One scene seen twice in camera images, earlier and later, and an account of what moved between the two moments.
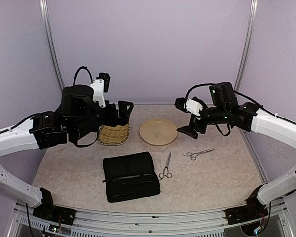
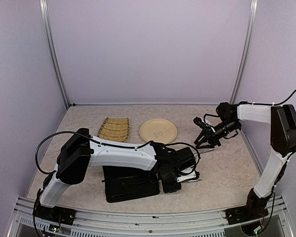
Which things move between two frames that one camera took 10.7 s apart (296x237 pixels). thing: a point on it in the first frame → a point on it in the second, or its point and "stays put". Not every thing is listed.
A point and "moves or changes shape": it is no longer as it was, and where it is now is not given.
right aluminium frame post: x=249 y=32 stays put
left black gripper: x=124 y=116 → x=169 y=189
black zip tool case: x=130 y=176 stays put
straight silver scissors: x=166 y=171 moves or changes shape
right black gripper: x=194 y=123 → x=211 y=137
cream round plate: x=158 y=132 stays put
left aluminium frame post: x=49 y=28 stays put
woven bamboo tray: x=113 y=136 stays put
